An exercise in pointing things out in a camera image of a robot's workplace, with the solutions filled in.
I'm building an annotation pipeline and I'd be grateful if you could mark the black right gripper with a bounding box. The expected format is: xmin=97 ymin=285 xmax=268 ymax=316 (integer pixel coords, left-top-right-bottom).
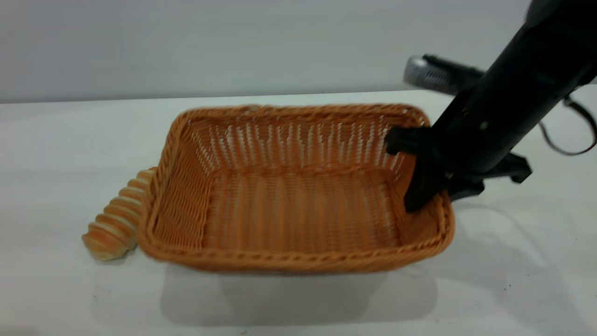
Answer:
xmin=386 ymin=75 xmax=560 ymax=213

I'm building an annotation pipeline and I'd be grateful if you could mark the yellow woven wicker basket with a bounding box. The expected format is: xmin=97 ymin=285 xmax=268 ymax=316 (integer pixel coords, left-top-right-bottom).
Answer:
xmin=137 ymin=104 xmax=455 ymax=275

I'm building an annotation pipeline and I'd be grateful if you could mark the ridged long bread roll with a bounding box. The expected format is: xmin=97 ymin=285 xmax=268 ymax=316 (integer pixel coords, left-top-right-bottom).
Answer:
xmin=82 ymin=167 xmax=157 ymax=262

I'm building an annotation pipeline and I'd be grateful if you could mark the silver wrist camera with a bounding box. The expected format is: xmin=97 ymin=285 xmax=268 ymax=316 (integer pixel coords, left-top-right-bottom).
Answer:
xmin=403 ymin=55 xmax=486 ymax=96

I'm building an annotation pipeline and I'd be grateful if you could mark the black looped cable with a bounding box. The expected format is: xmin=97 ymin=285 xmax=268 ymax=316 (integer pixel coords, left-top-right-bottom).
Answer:
xmin=539 ymin=91 xmax=597 ymax=157

